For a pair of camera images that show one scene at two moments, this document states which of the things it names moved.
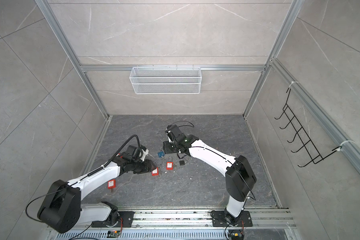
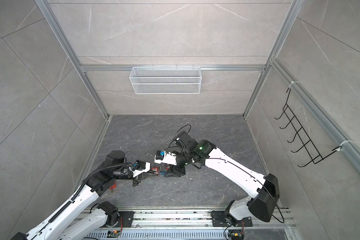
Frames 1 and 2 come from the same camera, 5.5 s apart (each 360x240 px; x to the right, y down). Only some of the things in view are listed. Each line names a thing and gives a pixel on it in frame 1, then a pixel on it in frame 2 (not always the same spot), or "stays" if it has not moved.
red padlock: x=111 y=184 stays
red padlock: x=155 y=172 stays
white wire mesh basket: x=165 y=80 stays
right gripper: x=166 y=146 → x=175 y=171
